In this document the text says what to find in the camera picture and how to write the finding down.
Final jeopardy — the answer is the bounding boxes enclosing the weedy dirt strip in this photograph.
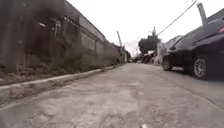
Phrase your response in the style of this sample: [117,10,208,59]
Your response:
[0,59,118,86]

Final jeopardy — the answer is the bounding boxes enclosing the grey concrete road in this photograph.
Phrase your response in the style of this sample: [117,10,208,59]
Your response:
[0,62,224,128]

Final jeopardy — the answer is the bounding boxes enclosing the grey pole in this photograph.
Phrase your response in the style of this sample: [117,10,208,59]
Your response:
[196,2,209,27]

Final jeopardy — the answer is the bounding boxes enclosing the long dark concrete wall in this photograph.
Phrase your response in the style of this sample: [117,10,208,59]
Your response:
[0,0,125,75]

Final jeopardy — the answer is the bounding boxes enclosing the concrete kerb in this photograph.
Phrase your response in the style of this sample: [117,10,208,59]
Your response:
[0,63,126,105]

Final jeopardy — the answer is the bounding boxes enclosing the overhead wires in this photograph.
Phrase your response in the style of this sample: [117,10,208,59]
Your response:
[156,0,198,36]

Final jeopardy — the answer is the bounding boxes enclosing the dark tree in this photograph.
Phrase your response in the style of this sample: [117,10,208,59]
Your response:
[137,34,162,56]

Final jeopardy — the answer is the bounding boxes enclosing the leaning utility pole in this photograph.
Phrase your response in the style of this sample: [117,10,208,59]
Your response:
[115,30,125,63]

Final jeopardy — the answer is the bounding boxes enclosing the black car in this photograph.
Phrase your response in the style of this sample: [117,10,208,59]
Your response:
[161,18,224,81]

